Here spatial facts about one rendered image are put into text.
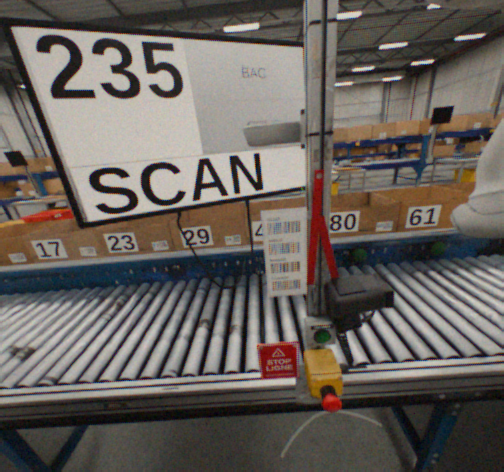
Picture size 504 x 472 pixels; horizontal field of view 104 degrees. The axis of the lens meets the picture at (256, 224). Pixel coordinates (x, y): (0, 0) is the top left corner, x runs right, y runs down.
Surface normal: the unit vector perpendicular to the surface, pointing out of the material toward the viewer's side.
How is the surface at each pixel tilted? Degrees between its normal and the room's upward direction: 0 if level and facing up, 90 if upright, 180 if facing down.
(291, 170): 86
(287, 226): 90
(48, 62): 86
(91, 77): 86
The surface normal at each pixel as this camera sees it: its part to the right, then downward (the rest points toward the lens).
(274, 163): 0.33, 0.22
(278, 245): 0.00, 0.34
